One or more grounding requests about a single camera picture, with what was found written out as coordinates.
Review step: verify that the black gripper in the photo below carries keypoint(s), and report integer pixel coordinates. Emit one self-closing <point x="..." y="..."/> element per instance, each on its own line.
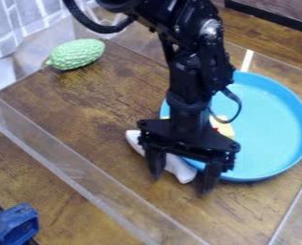
<point x="214" y="149"/>

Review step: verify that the white wooden fish toy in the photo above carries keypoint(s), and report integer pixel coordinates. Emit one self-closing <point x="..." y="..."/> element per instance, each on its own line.
<point x="176" y="166"/>

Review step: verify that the yellow butter block toy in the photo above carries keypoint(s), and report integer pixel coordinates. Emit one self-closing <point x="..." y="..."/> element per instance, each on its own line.
<point x="223" y="126"/>

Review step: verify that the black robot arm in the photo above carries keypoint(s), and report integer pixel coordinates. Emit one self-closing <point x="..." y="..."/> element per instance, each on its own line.
<point x="191" y="32"/>

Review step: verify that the clear acrylic barrier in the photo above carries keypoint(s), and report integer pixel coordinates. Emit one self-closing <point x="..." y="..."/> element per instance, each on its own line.
<point x="144" y="221"/>

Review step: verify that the green bumpy gourd toy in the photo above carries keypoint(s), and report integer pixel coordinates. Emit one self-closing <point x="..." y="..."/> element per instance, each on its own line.
<point x="75" y="54"/>

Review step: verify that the white checkered cloth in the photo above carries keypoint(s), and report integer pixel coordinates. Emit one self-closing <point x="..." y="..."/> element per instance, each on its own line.
<point x="24" y="17"/>

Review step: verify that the clear acrylic corner bracket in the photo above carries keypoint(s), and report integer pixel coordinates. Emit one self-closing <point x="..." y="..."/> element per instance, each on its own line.
<point x="100" y="16"/>

